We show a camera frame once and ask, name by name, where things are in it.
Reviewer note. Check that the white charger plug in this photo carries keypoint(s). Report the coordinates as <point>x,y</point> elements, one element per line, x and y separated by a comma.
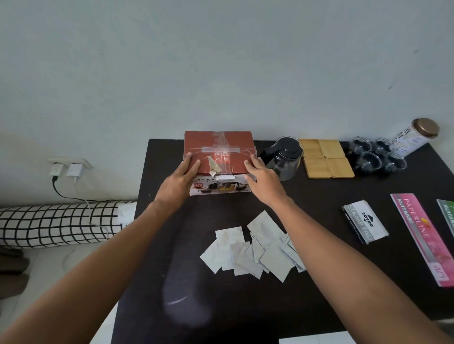
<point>56,170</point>
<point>75,170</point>

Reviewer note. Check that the person's right forearm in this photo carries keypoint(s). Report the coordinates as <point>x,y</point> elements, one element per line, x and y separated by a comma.
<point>354,276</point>

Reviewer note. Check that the pile of silver foil sachets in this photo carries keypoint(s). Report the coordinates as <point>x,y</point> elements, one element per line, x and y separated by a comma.
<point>248,248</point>

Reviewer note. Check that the red tea set box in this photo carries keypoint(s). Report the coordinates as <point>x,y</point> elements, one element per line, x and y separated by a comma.
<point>220,141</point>

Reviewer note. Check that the black white checked bolster pillow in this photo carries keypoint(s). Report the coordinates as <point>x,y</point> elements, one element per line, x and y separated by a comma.
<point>53,225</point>

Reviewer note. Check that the person's left forearm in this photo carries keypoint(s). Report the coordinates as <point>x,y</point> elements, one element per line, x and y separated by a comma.
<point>88,283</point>

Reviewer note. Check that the pink receipt book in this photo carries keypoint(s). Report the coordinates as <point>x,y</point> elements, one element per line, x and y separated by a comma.
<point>422,237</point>

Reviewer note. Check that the green receipt book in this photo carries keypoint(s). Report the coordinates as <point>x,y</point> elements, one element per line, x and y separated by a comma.
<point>447,216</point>

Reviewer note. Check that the person's right hand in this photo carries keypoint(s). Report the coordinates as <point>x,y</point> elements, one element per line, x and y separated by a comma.
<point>267,186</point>

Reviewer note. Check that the person's left hand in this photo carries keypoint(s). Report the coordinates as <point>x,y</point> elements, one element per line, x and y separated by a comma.
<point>175,189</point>

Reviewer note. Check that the dark brown folded blanket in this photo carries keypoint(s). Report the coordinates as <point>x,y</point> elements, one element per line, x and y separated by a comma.
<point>12,273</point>

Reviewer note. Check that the gold canister lid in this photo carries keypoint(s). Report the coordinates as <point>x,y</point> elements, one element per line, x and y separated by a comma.
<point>425,127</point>

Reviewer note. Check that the glass teapot black lid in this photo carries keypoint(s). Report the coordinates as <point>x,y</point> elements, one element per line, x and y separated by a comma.
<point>283,166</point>

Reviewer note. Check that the black table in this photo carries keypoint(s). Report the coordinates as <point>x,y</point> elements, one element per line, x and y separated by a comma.
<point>319,198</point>

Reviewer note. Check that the grey stamp pad box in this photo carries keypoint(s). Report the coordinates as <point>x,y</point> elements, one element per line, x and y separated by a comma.
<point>365,221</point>

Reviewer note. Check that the white printed canister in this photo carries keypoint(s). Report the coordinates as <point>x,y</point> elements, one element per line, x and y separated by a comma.
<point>408,141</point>

